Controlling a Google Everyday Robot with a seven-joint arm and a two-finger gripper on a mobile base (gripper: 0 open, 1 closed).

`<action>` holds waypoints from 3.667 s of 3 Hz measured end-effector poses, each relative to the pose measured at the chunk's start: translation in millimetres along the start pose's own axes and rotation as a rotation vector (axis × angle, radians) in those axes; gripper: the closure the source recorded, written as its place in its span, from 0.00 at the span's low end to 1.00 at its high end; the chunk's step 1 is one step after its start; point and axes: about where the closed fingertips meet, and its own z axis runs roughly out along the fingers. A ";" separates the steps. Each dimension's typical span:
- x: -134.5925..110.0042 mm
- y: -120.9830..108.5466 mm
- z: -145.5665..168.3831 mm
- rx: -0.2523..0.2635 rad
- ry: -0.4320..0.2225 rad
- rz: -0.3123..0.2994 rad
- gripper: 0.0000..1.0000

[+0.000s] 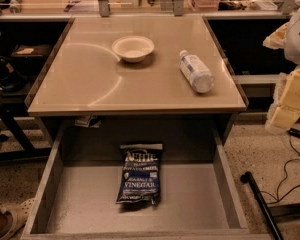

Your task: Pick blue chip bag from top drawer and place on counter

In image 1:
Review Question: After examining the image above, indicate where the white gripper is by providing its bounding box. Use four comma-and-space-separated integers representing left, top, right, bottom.
263, 8, 300, 134

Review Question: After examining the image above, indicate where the blue Kettle chip bag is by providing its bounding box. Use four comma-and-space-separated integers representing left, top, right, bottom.
116, 143, 163, 205

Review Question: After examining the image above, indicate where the grey open top drawer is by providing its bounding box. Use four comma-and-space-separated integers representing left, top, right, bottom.
22, 116, 268, 240

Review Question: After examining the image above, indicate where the beige counter cabinet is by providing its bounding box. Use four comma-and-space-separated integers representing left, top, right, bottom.
24, 14, 250, 145

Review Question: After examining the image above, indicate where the paper tag under counter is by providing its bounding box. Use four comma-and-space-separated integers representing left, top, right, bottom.
75, 115, 101, 128

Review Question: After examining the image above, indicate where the clear plastic water bottle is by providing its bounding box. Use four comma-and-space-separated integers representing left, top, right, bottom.
179, 50, 214, 94

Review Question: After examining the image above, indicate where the black pole on floor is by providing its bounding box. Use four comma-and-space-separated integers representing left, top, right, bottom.
240, 171, 284, 240

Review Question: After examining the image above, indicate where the white paper bowl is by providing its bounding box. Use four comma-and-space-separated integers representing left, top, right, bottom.
112, 36, 154, 63

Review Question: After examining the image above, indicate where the black chair at left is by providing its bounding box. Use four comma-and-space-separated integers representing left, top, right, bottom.
0, 29, 53, 163

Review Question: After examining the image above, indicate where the white slipper shoe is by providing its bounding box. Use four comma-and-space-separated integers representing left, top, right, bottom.
0, 198, 34, 240

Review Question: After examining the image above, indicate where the black floor cable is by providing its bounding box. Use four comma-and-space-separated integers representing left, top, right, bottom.
260, 127, 300, 206

